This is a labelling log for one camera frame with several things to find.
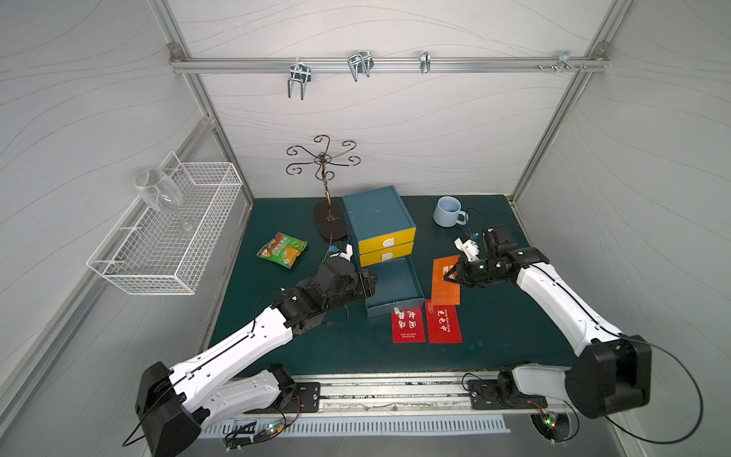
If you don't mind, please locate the orange postcard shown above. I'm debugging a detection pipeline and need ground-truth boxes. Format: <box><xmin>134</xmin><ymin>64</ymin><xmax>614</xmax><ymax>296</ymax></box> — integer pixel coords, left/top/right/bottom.
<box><xmin>431</xmin><ymin>255</ymin><xmax>461</xmax><ymax>306</ymax></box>

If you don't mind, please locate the teal bottom drawer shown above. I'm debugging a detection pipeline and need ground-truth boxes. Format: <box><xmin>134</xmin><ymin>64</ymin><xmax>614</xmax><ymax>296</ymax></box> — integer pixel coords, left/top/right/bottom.
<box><xmin>365</xmin><ymin>256</ymin><xmax>425</xmax><ymax>318</ymax></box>

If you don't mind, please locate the red postcard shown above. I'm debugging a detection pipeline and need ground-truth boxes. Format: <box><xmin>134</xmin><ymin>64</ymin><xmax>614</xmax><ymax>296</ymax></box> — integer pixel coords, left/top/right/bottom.
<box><xmin>425</xmin><ymin>300</ymin><xmax>463</xmax><ymax>344</ymax></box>
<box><xmin>391</xmin><ymin>308</ymin><xmax>426</xmax><ymax>344</ymax></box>

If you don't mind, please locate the yellow top drawer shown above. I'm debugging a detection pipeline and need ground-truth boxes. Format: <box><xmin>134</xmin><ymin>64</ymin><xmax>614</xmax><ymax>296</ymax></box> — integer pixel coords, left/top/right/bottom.
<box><xmin>358</xmin><ymin>227</ymin><xmax>416</xmax><ymax>255</ymax></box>

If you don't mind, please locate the yellow drawer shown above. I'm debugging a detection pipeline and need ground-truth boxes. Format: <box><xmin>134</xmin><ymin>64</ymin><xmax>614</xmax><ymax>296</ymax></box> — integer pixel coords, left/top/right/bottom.
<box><xmin>358</xmin><ymin>227</ymin><xmax>416</xmax><ymax>255</ymax></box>
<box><xmin>359</xmin><ymin>242</ymin><xmax>414</xmax><ymax>268</ymax></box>

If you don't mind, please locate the teal drawer cabinet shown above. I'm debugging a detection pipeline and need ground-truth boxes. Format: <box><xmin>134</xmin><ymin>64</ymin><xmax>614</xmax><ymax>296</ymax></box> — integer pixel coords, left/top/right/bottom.
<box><xmin>343</xmin><ymin>186</ymin><xmax>416</xmax><ymax>242</ymax></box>

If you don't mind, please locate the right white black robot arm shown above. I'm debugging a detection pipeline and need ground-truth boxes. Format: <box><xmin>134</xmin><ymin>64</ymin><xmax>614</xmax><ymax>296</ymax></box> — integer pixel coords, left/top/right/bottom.
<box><xmin>443</xmin><ymin>224</ymin><xmax>652</xmax><ymax>419</ymax></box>

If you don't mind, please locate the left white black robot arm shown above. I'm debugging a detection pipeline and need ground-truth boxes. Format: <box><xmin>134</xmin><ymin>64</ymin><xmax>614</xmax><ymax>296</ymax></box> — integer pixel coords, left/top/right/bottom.
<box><xmin>134</xmin><ymin>257</ymin><xmax>378</xmax><ymax>456</ymax></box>

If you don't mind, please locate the light blue mug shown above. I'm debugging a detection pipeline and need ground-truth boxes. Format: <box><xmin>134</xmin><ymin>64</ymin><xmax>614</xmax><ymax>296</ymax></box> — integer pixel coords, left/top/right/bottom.
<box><xmin>432</xmin><ymin>196</ymin><xmax>468</xmax><ymax>229</ymax></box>

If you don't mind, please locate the bronze mug tree stand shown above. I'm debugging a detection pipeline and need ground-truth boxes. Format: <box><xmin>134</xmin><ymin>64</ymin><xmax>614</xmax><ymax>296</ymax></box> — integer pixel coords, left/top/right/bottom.
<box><xmin>286</xmin><ymin>134</ymin><xmax>362</xmax><ymax>241</ymax></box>

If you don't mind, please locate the green snack packet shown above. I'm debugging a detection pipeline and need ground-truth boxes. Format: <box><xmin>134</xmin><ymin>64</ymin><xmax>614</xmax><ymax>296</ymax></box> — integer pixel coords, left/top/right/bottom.
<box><xmin>257</xmin><ymin>232</ymin><xmax>308</xmax><ymax>270</ymax></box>

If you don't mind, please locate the left controller wiring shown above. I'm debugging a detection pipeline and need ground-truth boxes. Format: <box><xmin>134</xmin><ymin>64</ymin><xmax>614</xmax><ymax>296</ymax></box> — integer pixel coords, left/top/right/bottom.
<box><xmin>222</xmin><ymin>393</ymin><xmax>303</xmax><ymax>452</ymax></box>

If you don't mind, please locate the white vent strip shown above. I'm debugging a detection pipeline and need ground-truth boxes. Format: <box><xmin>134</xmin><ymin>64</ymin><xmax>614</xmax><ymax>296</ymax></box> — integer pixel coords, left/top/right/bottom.
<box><xmin>199</xmin><ymin>414</ymin><xmax>512</xmax><ymax>440</ymax></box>

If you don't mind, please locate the clear wine glass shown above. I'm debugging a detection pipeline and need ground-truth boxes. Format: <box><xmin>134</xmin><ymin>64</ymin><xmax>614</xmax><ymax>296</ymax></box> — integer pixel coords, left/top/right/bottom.
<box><xmin>133</xmin><ymin>169</ymin><xmax>193</xmax><ymax>232</ymax></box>

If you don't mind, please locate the small metal clip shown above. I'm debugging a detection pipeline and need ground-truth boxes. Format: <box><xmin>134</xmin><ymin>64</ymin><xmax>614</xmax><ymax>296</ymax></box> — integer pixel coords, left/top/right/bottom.
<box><xmin>420</xmin><ymin>51</ymin><xmax>431</xmax><ymax>74</ymax></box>

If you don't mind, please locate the metal double hook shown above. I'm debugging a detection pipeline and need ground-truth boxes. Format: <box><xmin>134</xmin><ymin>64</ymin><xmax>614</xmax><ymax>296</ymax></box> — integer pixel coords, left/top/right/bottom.
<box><xmin>287</xmin><ymin>62</ymin><xmax>312</xmax><ymax>100</ymax></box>

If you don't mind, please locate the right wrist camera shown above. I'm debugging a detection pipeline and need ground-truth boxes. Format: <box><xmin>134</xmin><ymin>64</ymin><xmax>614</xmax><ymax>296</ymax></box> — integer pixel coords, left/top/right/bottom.
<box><xmin>454</xmin><ymin>233</ymin><xmax>485</xmax><ymax>263</ymax></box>

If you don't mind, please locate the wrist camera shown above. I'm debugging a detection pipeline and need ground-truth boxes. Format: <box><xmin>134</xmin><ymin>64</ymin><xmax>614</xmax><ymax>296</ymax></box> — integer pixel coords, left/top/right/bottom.
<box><xmin>327</xmin><ymin>241</ymin><xmax>354</xmax><ymax>262</ymax></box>
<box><xmin>454</xmin><ymin>233</ymin><xmax>485</xmax><ymax>263</ymax></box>

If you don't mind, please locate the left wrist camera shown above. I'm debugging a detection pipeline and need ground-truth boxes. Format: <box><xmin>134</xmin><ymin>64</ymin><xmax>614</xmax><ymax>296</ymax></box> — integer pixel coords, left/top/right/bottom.
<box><xmin>327</xmin><ymin>241</ymin><xmax>354</xmax><ymax>262</ymax></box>

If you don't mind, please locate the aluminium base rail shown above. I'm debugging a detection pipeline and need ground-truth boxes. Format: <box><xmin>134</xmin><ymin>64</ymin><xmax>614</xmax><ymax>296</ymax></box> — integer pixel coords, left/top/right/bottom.
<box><xmin>193</xmin><ymin>372</ymin><xmax>628</xmax><ymax>422</ymax></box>

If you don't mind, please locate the right black cable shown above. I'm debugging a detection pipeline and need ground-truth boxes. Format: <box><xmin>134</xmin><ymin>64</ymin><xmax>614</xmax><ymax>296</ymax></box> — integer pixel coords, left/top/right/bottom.
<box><xmin>604</xmin><ymin>336</ymin><xmax>704</xmax><ymax>446</ymax></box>

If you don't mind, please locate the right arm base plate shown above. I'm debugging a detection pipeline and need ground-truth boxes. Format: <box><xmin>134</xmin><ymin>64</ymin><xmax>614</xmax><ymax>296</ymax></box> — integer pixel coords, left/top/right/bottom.
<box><xmin>463</xmin><ymin>379</ymin><xmax>548</xmax><ymax>411</ymax></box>

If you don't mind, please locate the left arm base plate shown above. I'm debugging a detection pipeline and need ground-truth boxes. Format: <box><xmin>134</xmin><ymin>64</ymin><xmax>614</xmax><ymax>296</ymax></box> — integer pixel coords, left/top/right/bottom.
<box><xmin>263</xmin><ymin>382</ymin><xmax>321</xmax><ymax>414</ymax></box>

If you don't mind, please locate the white wire basket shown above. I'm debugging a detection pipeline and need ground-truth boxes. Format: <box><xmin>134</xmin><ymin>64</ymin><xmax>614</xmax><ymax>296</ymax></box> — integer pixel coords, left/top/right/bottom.
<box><xmin>87</xmin><ymin>152</ymin><xmax>242</xmax><ymax>295</ymax></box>

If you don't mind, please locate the aluminium top rail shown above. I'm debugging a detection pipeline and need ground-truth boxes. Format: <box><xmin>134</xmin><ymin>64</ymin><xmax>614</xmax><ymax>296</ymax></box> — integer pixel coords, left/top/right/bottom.
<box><xmin>171</xmin><ymin>55</ymin><xmax>610</xmax><ymax>74</ymax></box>

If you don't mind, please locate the metal wire hook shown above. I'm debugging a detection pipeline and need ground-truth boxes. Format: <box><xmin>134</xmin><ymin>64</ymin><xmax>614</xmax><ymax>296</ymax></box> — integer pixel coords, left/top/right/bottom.
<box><xmin>346</xmin><ymin>51</ymin><xmax>374</xmax><ymax>82</ymax></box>

